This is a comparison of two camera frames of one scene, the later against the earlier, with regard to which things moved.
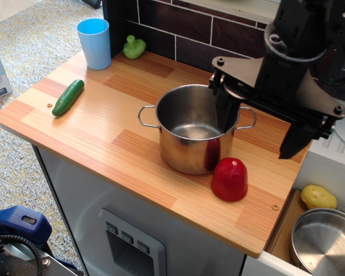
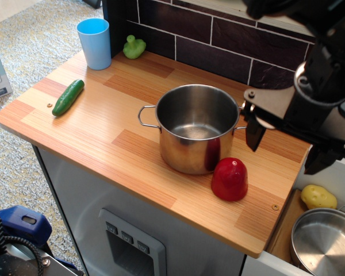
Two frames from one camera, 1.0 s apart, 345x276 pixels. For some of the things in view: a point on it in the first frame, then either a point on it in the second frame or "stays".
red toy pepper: [230, 180] stays
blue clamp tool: [18, 257] stays
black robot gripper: [279, 83] -> [313, 108]
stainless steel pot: [192, 137] stays
